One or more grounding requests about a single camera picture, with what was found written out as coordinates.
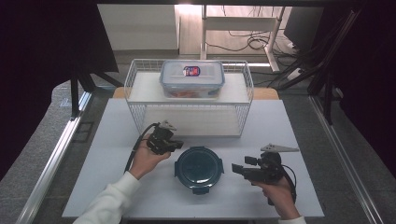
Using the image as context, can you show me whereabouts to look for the white wire shelf rack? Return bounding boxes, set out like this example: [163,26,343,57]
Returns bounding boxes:
[123,58,255,139]

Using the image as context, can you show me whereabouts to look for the clear rectangular food container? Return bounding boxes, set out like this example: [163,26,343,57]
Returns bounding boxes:
[159,59,226,100]

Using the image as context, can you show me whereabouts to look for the white desk frame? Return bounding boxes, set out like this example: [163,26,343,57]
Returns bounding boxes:
[200,4,287,73]

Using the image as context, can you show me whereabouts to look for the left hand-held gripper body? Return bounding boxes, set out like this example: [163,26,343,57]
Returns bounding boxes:
[146,119,178,156]

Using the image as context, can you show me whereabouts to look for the person's right hand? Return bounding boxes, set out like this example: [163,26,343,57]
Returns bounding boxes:
[251,176,302,220]

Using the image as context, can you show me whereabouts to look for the person's left hand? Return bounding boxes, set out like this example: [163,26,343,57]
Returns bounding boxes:
[128,137,173,181]

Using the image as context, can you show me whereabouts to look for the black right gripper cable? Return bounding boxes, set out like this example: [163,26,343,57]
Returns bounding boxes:
[267,163,299,207]

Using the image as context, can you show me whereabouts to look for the black tripod stand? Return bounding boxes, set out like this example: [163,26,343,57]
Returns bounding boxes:
[69,60,124,121]

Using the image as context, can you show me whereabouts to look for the white cabinet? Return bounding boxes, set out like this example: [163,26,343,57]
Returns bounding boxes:
[97,4,181,51]

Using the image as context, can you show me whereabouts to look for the white power strip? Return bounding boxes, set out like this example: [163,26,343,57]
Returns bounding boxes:
[285,66,304,81]

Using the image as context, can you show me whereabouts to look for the dark curtain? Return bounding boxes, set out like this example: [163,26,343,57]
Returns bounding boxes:
[320,0,396,176]
[0,0,120,182]

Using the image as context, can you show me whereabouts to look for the aluminium rail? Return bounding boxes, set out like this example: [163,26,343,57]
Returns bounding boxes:
[14,91,93,224]
[308,94,385,224]

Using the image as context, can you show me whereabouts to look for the black floor cables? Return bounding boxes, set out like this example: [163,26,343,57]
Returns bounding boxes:
[205,5,295,60]

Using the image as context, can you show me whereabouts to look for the wooden table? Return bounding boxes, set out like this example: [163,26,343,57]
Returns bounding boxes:
[111,86,280,101]

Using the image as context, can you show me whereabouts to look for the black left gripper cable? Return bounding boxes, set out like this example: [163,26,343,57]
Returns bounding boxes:
[123,122,161,174]

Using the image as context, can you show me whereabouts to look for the dark teal round lid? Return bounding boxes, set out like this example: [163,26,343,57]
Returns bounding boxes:
[174,146,225,196]

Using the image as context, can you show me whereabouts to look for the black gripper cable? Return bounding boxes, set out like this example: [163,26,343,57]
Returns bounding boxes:
[123,122,161,174]
[267,163,299,207]

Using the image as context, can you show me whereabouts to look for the black metal stand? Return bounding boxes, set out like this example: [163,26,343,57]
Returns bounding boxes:
[268,8,362,126]

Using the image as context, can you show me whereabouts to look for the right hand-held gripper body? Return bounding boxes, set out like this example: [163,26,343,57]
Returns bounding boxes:
[241,143,301,185]

